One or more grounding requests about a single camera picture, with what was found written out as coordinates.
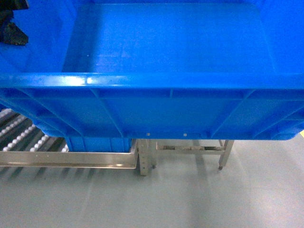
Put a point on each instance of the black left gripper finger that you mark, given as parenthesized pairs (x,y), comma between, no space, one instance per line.
(10,33)

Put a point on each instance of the large blue plastic crate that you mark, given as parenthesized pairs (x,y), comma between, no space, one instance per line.
(172,69)

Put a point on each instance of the steel roller shelf rack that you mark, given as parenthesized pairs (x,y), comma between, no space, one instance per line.
(22,144)

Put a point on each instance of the blue crate on shelf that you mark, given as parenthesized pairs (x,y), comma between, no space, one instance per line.
(95,144)

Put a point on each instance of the steel table frame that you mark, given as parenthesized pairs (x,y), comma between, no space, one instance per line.
(149,149)

